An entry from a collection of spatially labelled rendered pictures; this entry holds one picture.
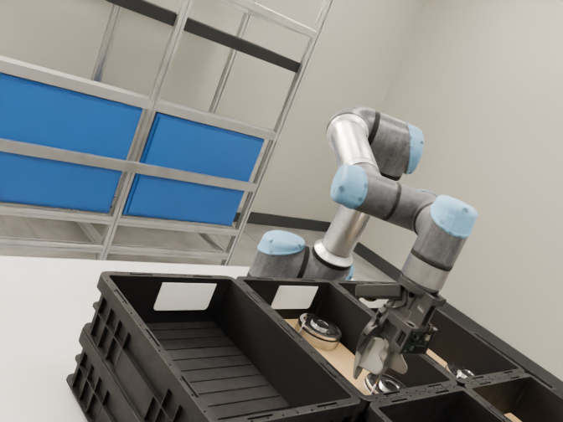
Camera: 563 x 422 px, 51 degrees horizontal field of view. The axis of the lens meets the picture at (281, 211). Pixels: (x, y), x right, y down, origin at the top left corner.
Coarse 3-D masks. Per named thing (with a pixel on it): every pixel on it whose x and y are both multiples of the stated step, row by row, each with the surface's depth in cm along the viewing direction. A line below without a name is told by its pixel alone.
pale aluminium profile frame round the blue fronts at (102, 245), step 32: (192, 0) 271; (224, 0) 355; (256, 0) 369; (320, 32) 325; (96, 64) 327; (160, 64) 278; (160, 96) 283; (288, 96) 335; (64, 160) 265; (96, 160) 275; (128, 160) 291; (128, 192) 295; (256, 192) 349; (128, 224) 304; (160, 224) 317; (192, 224) 332; (96, 256) 304; (192, 256) 341; (224, 256) 358
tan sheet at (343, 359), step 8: (288, 320) 136; (296, 320) 137; (320, 352) 127; (328, 352) 128; (336, 352) 130; (344, 352) 132; (328, 360) 125; (336, 360) 126; (344, 360) 128; (352, 360) 129; (344, 368) 124; (352, 368) 125; (344, 376) 121; (352, 376) 122; (360, 376) 124; (360, 384) 120
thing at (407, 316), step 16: (416, 288) 99; (384, 304) 103; (400, 304) 102; (416, 304) 99; (432, 304) 98; (384, 320) 102; (400, 320) 99; (416, 320) 99; (384, 336) 103; (400, 336) 101; (416, 336) 99; (432, 336) 102; (400, 352) 99; (416, 352) 101
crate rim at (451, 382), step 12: (240, 276) 122; (252, 276) 125; (336, 288) 138; (348, 300) 135; (276, 312) 113; (288, 324) 110; (300, 336) 107; (312, 348) 104; (324, 360) 102; (336, 372) 100; (444, 372) 117; (348, 384) 97; (432, 384) 109; (444, 384) 111; (456, 384) 113; (360, 396) 95; (372, 396) 97; (384, 396) 98; (396, 396) 100; (360, 408) 95
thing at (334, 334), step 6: (300, 318) 131; (324, 318) 136; (306, 324) 129; (330, 324) 134; (312, 330) 128; (318, 330) 129; (336, 330) 134; (318, 336) 127; (324, 336) 127; (330, 336) 129; (336, 336) 130
